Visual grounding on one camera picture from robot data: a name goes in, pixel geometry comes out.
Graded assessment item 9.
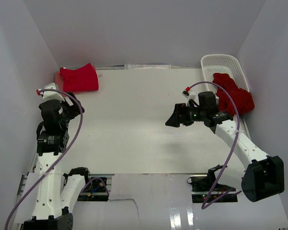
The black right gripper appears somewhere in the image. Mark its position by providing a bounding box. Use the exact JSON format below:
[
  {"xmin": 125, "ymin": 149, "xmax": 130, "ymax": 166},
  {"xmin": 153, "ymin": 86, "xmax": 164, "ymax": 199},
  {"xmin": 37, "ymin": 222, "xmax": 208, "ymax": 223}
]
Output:
[{"xmin": 165, "ymin": 103, "xmax": 206, "ymax": 128}]

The bright red t shirt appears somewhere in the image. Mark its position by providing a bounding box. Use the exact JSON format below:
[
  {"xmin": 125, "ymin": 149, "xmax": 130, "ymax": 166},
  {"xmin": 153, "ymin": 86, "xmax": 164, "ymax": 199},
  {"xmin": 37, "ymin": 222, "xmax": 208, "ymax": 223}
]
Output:
[{"xmin": 59, "ymin": 62, "xmax": 100, "ymax": 94}]

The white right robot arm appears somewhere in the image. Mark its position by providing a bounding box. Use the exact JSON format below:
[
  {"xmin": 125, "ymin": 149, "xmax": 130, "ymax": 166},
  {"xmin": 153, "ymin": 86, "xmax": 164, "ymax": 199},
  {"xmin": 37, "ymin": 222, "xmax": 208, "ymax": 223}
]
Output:
[{"xmin": 165, "ymin": 103, "xmax": 285, "ymax": 202}]

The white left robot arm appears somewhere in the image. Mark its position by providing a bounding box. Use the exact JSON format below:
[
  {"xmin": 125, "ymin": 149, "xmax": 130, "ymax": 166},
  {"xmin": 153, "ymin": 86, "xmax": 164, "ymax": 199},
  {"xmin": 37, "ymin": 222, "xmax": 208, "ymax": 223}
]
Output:
[{"xmin": 23, "ymin": 89, "xmax": 92, "ymax": 230}]

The folded salmon pink t shirt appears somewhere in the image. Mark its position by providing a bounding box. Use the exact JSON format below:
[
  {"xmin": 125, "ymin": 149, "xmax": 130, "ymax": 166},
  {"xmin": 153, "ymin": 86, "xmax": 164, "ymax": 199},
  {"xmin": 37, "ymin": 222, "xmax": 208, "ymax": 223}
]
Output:
[{"xmin": 54, "ymin": 64, "xmax": 96, "ymax": 92}]

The white plastic perforated basket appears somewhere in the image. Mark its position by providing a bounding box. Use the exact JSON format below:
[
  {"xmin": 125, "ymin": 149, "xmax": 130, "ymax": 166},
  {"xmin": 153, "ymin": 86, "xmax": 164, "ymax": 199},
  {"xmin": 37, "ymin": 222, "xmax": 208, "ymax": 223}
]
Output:
[{"xmin": 201, "ymin": 54, "xmax": 250, "ymax": 92}]

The dark red crumpled t shirt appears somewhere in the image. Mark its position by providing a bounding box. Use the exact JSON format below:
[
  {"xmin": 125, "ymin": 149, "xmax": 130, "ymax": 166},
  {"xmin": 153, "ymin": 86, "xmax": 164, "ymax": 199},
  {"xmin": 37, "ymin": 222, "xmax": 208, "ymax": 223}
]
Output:
[{"xmin": 213, "ymin": 73, "xmax": 255, "ymax": 116}]

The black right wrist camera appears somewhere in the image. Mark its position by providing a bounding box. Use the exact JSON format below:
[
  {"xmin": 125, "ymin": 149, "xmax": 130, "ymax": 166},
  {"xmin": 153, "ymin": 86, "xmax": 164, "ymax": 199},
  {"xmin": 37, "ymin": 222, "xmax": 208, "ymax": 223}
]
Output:
[{"xmin": 182, "ymin": 87, "xmax": 219, "ymax": 113}]

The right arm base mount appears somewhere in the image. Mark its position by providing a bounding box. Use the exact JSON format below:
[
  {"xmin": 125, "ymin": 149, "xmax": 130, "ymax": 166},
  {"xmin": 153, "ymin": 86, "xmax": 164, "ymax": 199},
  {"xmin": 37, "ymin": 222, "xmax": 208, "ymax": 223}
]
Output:
[{"xmin": 187, "ymin": 175, "xmax": 238, "ymax": 204}]

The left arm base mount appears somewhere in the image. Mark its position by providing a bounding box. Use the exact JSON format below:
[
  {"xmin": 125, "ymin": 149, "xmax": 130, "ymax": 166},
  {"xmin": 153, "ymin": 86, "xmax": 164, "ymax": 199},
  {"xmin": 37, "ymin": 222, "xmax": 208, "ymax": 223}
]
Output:
[{"xmin": 77, "ymin": 177, "xmax": 111, "ymax": 202}]

